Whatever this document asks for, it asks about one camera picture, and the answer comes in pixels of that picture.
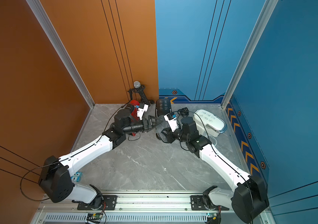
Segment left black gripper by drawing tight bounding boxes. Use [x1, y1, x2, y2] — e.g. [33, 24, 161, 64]
[121, 116, 162, 136]

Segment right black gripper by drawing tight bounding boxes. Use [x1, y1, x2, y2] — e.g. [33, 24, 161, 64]
[159, 125, 190, 144]

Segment black coffee machine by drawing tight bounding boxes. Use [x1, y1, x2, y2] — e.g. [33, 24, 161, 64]
[155, 99, 172, 117]

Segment red coffee machine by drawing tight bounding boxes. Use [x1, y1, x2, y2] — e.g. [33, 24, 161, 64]
[128, 100, 140, 120]

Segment microphone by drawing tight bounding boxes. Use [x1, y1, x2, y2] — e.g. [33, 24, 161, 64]
[127, 81, 154, 105]

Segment white coffee machine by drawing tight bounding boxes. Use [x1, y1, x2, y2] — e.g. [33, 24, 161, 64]
[194, 109, 227, 146]

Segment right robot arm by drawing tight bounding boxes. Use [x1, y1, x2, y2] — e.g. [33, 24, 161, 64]
[156, 114, 269, 224]

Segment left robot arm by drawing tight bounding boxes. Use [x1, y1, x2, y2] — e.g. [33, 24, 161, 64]
[38, 109, 164, 209]

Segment blue owl toy block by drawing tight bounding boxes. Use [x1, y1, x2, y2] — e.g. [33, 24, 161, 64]
[71, 172, 83, 183]

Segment right green circuit board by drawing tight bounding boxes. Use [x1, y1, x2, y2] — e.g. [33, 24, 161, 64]
[206, 213, 222, 224]

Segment green circuit board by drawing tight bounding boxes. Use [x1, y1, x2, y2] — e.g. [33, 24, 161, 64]
[86, 213, 104, 224]
[206, 213, 222, 224]

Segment left green circuit board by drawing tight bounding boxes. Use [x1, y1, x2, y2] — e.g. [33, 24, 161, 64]
[86, 213, 104, 224]

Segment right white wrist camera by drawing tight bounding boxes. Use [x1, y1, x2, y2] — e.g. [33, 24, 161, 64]
[164, 112, 179, 132]

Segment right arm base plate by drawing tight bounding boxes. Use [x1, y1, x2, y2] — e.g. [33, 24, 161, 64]
[190, 195, 231, 211]

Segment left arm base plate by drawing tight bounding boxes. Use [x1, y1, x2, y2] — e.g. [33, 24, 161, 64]
[77, 195, 118, 211]

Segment aluminium mounting rail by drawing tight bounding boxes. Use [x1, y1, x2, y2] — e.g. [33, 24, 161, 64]
[32, 190, 242, 224]

